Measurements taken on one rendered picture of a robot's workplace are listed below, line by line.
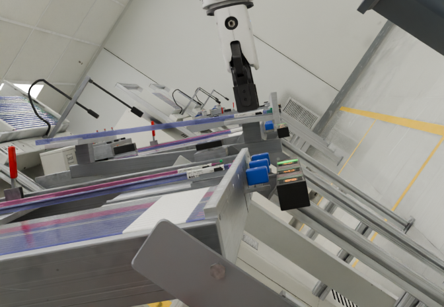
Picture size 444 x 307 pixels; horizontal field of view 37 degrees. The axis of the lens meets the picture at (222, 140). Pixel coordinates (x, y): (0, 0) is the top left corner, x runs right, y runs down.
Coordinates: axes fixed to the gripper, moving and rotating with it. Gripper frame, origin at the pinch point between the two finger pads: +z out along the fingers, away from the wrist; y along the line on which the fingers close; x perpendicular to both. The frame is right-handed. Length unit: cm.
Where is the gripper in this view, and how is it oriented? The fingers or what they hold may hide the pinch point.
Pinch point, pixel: (248, 104)
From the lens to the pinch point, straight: 106.2
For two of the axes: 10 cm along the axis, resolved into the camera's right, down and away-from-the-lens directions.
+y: 0.8, -0.7, 9.9
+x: -9.8, 1.8, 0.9
